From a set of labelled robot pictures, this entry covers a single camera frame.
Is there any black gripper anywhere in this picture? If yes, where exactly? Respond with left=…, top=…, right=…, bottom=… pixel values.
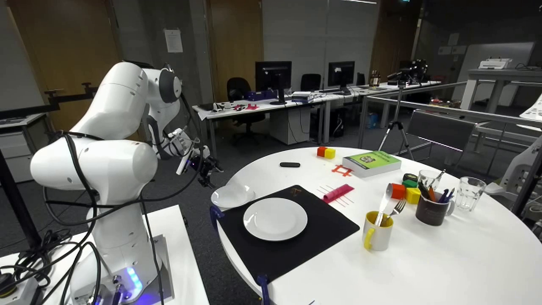
left=186, top=148, right=225, bottom=189

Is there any small white plate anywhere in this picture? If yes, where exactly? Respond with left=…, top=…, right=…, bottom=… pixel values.
left=209, top=183, right=257, bottom=212

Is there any large white plate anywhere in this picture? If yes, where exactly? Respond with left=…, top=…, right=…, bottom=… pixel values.
left=242, top=197, right=309, bottom=244

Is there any blue clamp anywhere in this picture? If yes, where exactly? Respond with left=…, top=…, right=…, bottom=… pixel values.
left=255, top=275, right=274, bottom=305
left=208, top=204, right=225, bottom=229

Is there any black office chair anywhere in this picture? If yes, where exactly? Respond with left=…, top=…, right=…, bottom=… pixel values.
left=299, top=73, right=323, bottom=94
left=225, top=77, right=265, bottom=134

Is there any long white desk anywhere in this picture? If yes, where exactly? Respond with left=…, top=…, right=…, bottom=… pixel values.
left=191, top=80, right=443, bottom=156

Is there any white robot stand table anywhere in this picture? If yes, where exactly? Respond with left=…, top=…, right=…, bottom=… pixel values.
left=0, top=204, right=209, bottom=305

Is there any black computer monitor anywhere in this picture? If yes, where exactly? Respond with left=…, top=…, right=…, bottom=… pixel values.
left=326, top=60, right=357, bottom=95
left=254, top=60, right=292, bottom=107

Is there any black placemat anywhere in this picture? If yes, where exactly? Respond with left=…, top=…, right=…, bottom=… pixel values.
left=215, top=183, right=360, bottom=285

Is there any white paper sheet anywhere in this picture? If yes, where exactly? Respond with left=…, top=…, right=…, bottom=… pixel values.
left=162, top=28, right=184, bottom=56

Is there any green book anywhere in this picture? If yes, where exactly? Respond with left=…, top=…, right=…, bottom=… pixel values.
left=340, top=150, right=403, bottom=180

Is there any yellow white utensil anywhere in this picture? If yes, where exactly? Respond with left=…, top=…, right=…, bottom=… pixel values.
left=362, top=194, right=391, bottom=251

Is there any white mug yellow interior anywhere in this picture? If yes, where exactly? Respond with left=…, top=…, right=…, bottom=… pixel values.
left=360, top=211, right=394, bottom=253

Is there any dark pen cup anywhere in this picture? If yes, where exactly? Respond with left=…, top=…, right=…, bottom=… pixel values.
left=414, top=192, right=450, bottom=228

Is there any white power strip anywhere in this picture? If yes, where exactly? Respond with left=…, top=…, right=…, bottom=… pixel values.
left=0, top=270, right=40, bottom=305

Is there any grey chair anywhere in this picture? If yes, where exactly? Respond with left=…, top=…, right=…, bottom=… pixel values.
left=404, top=107, right=477, bottom=167

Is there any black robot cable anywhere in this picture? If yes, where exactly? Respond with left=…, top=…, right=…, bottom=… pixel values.
left=10, top=92, right=223, bottom=305

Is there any orange plastic frame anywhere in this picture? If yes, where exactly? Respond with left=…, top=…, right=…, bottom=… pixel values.
left=330, top=163, right=353, bottom=178

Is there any metal railing frame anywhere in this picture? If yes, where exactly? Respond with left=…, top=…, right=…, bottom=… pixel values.
left=359, top=67, right=542, bottom=175

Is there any camera tripod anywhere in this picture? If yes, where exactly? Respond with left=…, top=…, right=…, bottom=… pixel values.
left=375, top=58, right=431, bottom=158

